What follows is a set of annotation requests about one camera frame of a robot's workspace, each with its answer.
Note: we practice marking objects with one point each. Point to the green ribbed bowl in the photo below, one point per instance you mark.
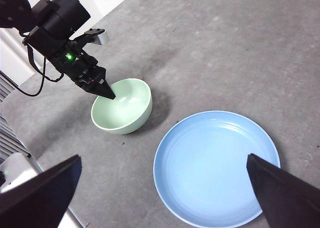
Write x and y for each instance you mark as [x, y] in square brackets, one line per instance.
[125, 118]

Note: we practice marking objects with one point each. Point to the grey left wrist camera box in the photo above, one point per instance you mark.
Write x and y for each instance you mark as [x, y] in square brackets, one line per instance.
[101, 37]

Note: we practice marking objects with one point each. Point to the white box with green light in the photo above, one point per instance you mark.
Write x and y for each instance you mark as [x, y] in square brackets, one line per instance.
[17, 170]

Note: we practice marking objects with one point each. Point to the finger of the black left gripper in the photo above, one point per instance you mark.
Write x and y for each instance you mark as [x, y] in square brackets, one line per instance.
[102, 89]

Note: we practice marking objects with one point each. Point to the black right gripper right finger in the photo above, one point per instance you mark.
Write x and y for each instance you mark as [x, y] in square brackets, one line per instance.
[287, 198]

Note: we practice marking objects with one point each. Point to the silver ribbed metal frame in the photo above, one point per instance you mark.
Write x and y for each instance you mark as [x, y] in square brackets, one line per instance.
[10, 128]

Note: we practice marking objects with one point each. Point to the blue round plate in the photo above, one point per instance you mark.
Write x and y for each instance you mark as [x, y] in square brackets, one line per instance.
[200, 163]

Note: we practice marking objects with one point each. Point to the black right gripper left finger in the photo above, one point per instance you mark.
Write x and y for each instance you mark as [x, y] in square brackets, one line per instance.
[42, 198]

